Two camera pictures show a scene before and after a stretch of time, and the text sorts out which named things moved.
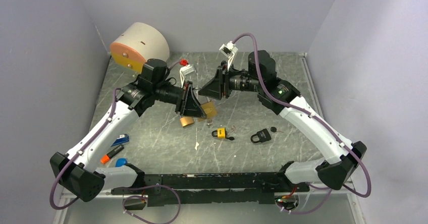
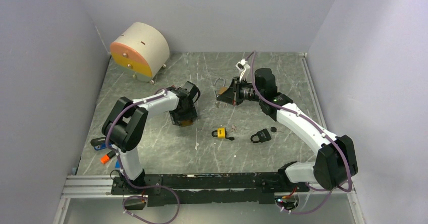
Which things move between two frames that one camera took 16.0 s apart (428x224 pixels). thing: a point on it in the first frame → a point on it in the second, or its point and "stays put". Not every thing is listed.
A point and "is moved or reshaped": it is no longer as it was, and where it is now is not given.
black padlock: x=264 y=134 stays put
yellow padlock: x=221 y=133 stays put
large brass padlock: x=209 y=109 is moved or reshaped
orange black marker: x=111 y=154 stays put
